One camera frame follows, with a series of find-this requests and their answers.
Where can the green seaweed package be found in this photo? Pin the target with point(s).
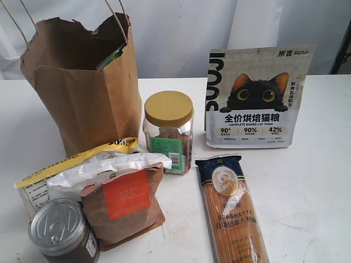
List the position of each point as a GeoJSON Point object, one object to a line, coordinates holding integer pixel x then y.
{"type": "Point", "coordinates": [110, 58]}

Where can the brown paper bag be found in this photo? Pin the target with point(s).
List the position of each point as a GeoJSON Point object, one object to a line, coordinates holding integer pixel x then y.
{"type": "Point", "coordinates": [90, 107]}

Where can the yellow white bag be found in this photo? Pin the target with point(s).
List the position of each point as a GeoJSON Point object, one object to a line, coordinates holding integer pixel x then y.
{"type": "Point", "coordinates": [33, 189]}

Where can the clear jar yellow lid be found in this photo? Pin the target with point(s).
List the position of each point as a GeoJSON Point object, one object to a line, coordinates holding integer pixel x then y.
{"type": "Point", "coordinates": [168, 128]}

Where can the cat food pouch black cat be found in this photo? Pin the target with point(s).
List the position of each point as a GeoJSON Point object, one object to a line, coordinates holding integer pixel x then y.
{"type": "Point", "coordinates": [253, 95]}

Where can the brown pouch orange label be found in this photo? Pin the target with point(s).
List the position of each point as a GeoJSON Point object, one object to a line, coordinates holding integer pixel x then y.
{"type": "Point", "coordinates": [125, 207]}

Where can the white plastic pouch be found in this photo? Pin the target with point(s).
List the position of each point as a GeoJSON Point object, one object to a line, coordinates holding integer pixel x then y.
{"type": "Point", "coordinates": [77, 178]}

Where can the spaghetti package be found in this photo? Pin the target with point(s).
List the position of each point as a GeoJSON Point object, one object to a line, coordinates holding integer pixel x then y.
{"type": "Point", "coordinates": [232, 221]}

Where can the metal can brown label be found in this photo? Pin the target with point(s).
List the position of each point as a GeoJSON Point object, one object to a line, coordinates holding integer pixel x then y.
{"type": "Point", "coordinates": [62, 233]}

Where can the black metal stand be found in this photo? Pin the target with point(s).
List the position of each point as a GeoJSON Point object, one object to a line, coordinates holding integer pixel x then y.
{"type": "Point", "coordinates": [341, 64]}

